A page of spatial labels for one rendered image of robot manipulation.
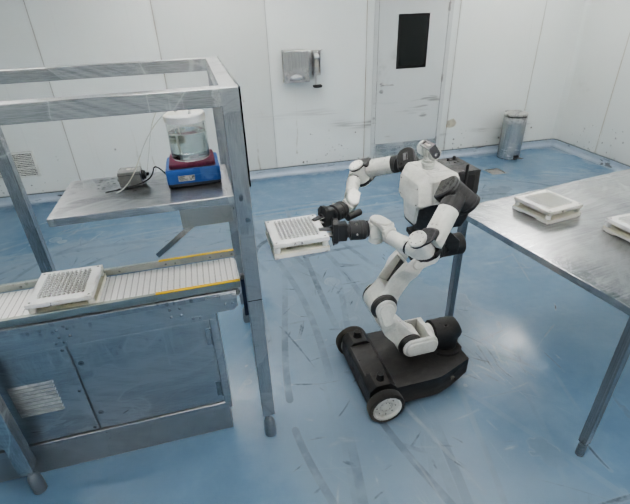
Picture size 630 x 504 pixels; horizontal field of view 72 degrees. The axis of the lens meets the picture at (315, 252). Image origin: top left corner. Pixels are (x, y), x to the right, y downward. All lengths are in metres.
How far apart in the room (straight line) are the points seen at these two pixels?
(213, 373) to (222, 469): 0.47
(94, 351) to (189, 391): 0.49
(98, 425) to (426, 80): 5.22
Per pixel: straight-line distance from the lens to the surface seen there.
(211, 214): 1.93
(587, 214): 2.83
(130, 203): 1.68
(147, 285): 2.01
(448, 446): 2.47
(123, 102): 1.53
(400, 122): 6.08
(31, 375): 2.25
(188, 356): 2.14
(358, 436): 2.44
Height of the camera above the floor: 1.94
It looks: 30 degrees down
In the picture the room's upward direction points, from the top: 2 degrees counter-clockwise
